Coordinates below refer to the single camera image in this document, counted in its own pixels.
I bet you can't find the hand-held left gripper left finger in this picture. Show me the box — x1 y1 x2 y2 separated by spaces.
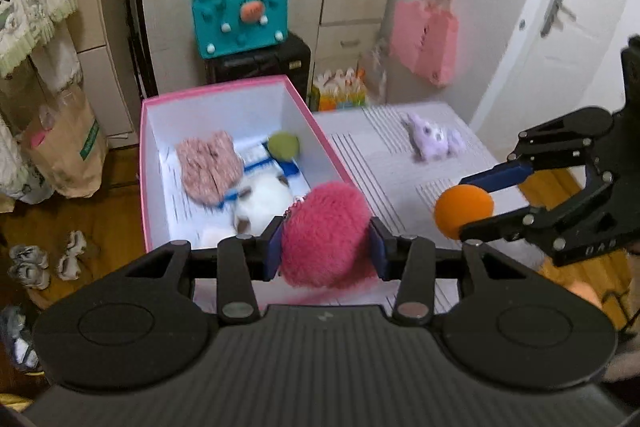
122 216 286 323

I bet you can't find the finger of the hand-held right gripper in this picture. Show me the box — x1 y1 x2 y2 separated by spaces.
459 107 614 194
460 174 614 243

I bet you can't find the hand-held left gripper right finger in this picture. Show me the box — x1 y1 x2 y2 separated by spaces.
370 217 523 328

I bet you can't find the orange makeup sponge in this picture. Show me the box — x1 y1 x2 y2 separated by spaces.
434 185 496 240

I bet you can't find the white plush toy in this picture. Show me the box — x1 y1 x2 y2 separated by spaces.
200 172 296 245

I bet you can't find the pink fluffy pompom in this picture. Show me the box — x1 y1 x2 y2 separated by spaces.
280 181 377 290

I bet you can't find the green makeup sponge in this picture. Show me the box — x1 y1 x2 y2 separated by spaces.
267 132 301 160

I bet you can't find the pink floral cloth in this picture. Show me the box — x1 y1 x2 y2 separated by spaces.
175 132 245 208

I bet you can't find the pink cardboard box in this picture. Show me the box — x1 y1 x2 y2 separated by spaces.
139 75 357 254

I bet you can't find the purple plush toy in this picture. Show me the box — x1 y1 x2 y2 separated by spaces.
401 112 468 164

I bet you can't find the white door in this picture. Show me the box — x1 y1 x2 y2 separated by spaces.
470 0 640 158

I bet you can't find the pink paper bag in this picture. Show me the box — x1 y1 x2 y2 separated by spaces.
389 0 460 88

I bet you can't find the clear plastic bag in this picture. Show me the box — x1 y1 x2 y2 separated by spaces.
360 42 388 102

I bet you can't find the colourful bottle pack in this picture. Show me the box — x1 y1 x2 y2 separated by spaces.
310 67 368 112

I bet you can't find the black suitcase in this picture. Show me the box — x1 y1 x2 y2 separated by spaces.
204 32 312 100

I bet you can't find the grey white shoe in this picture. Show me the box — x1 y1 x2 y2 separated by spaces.
55 231 88 280
7 244 51 288

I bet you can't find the brown paper bag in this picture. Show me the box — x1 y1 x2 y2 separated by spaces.
20 84 110 198

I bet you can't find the teal felt handbag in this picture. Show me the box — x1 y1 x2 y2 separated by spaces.
192 0 289 60

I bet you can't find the metal door handle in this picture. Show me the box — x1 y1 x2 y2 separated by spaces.
541 0 576 38

